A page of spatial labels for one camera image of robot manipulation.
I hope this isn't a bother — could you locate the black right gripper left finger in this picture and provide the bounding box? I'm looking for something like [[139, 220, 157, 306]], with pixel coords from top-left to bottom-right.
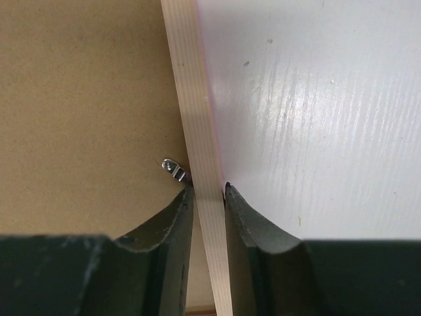
[[1, 188, 194, 315]]

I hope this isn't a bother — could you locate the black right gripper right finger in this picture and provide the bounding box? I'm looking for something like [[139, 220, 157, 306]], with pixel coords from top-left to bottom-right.
[[224, 184, 420, 315]]

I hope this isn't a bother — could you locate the pink wooden picture frame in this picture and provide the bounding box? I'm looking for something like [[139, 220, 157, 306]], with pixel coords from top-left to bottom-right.
[[161, 1, 233, 315]]

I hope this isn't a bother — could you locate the brown cardboard backing board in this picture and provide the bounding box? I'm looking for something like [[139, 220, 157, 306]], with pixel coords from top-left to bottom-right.
[[0, 0, 216, 313]]

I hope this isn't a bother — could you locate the silver metal frame clip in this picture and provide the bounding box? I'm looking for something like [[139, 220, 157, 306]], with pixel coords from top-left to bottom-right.
[[161, 158, 190, 183]]

